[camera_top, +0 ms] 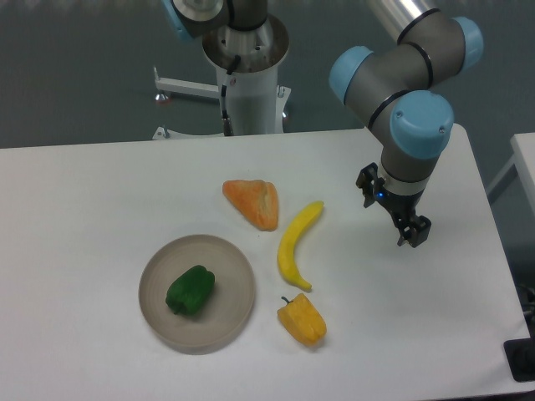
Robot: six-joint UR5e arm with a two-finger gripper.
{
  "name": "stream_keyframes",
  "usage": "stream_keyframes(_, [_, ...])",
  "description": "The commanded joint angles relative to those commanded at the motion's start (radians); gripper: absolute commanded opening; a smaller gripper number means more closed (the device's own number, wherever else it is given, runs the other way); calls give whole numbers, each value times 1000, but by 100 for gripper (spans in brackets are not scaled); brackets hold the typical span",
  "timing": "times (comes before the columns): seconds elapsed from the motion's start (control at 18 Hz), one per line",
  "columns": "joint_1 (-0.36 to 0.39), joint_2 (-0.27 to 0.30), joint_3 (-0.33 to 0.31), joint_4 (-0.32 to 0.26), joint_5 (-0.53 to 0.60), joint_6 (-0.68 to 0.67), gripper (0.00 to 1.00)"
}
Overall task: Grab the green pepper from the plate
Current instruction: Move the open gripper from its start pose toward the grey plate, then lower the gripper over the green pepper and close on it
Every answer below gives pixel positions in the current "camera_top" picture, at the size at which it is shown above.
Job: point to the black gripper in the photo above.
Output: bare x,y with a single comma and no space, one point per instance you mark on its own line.
399,198

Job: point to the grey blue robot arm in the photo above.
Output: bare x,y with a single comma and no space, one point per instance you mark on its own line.
390,93

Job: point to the yellow bell pepper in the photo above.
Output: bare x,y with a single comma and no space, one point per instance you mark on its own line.
302,320

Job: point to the beige round plate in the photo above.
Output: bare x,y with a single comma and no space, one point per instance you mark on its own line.
226,312

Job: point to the green bell pepper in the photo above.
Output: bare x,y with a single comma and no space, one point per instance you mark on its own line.
188,294

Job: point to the yellow banana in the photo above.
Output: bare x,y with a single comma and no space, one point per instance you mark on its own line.
297,228

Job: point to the orange triangular bread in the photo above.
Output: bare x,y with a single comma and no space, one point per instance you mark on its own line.
256,200

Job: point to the white side table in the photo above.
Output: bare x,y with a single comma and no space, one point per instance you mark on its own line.
520,165

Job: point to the black device at edge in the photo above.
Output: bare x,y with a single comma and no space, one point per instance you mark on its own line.
520,358

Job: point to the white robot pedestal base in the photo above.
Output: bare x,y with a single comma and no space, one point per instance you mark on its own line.
251,100

